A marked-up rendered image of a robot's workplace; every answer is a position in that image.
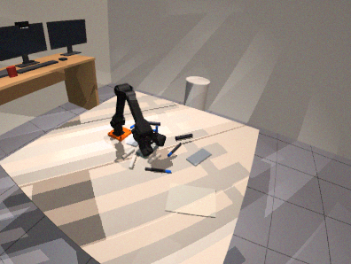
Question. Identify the grey keyboard with white letter keys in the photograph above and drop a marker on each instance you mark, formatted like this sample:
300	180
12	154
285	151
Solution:
139	153

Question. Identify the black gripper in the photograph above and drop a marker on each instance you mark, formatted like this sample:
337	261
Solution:
158	139

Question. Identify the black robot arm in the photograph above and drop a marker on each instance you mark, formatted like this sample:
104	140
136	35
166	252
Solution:
142	131

